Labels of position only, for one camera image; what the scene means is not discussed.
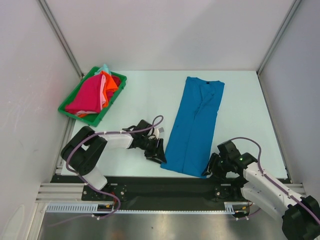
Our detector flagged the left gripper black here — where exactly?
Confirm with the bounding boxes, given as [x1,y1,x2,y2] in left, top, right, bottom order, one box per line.
[138,136,166,164]

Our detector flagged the blue t shirt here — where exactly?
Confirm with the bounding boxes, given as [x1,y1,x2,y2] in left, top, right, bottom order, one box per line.
[161,76,225,178]

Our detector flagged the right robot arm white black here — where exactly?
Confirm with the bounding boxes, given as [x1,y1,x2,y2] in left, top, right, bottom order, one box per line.
[202,152,320,240]

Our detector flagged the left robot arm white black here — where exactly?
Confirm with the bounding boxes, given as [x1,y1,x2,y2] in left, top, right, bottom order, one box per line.
[60,119,167,200]

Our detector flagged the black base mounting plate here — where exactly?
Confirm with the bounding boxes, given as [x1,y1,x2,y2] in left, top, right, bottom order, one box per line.
[49,175,293,211]

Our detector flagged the green plastic tray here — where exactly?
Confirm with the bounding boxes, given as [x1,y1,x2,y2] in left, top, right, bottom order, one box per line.
[58,66,127,127]

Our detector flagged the light pink t shirt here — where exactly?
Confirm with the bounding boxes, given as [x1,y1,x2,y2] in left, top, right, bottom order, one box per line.
[100,74,107,109]

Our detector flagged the magenta t shirt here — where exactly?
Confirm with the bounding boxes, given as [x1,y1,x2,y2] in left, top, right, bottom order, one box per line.
[64,74,123,115]

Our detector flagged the light teal t shirt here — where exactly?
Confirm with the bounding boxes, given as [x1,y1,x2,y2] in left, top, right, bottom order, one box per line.
[94,64,111,75]

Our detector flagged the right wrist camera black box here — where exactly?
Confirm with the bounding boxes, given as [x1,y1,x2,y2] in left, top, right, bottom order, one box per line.
[217,140,241,159]

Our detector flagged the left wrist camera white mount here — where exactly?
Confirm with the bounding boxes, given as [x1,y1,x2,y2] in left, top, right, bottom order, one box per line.
[153,127,165,139]

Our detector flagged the white slotted cable duct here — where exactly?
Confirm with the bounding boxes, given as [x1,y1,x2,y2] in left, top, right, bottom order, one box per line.
[45,202,250,216]

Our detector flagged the aluminium frame rail front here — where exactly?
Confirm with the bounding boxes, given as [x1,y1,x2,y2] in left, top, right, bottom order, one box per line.
[35,182,309,204]

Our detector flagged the right rear aluminium post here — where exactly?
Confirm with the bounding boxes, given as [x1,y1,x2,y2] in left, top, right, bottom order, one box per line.
[256,0,303,77]

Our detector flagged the aluminium post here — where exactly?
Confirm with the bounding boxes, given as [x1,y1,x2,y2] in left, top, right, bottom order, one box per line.
[256,0,303,77]
[36,0,84,79]

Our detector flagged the left rear aluminium post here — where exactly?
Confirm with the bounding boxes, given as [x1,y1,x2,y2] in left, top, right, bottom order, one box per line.
[36,0,84,79]

